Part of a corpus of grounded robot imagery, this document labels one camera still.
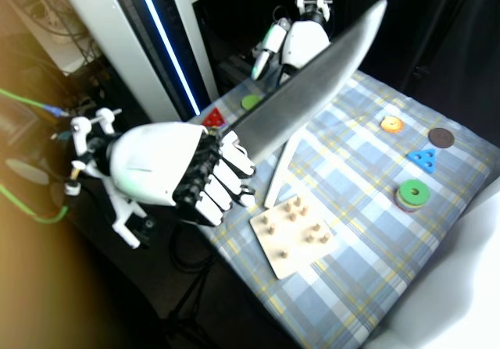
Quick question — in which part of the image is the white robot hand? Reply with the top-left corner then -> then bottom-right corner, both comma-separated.
252,19 -> 333,81
109,121 -> 257,227

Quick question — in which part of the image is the large steel kitchen knife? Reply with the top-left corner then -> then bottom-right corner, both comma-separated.
206,0 -> 388,167

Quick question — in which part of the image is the leek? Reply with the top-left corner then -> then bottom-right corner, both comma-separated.
263,132 -> 305,209

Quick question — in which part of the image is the wooden peg board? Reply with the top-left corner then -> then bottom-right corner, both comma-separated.
248,194 -> 339,281

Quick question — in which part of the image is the red triangle block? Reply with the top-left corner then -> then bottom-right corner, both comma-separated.
202,107 -> 228,128

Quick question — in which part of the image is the green sandwich cookie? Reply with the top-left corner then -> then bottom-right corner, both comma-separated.
240,94 -> 264,112

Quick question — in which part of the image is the swirl butter cookie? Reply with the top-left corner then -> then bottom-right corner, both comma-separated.
380,115 -> 405,134

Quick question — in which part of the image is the white column with blue light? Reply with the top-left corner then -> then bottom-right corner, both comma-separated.
52,0 -> 220,124

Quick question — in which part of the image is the dark brown round cookie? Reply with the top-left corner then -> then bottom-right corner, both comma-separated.
427,126 -> 455,148

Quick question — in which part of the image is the blue triangle block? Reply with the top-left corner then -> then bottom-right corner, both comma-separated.
406,148 -> 437,176

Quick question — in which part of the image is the blue plaid tablecloth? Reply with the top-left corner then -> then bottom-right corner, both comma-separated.
185,69 -> 491,346

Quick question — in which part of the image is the large white rounded shell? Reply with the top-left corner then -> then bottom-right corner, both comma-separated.
365,187 -> 500,349

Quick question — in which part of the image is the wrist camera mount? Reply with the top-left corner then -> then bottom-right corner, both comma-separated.
111,191 -> 155,249

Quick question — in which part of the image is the black cable loop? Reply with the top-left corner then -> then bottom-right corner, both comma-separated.
170,223 -> 216,276

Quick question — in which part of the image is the green cable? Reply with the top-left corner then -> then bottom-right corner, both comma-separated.
0,87 -> 59,116
0,183 -> 70,226

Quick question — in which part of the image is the white box with cables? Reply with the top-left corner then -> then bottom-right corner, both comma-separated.
23,0 -> 102,77

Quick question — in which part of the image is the green ring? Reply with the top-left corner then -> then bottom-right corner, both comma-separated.
397,178 -> 432,206

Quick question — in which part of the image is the yellow ring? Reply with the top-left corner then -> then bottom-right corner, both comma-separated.
395,192 -> 429,211

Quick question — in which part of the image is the red ring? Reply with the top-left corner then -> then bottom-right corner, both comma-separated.
397,200 -> 426,214

